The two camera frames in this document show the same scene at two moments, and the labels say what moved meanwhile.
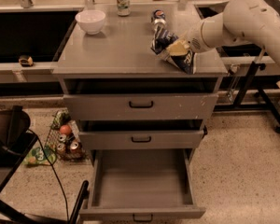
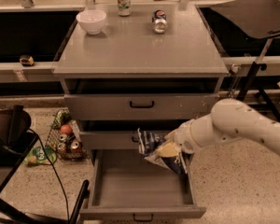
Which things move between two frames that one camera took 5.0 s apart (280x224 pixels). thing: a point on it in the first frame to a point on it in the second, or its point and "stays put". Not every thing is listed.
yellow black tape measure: [25, 61] stays put
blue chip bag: [162, 39] to [147, 143]
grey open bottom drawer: [142, 185] stays put
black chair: [10, 141] stays put
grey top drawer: [144, 106] stays put
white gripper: [193, 39] to [182, 137]
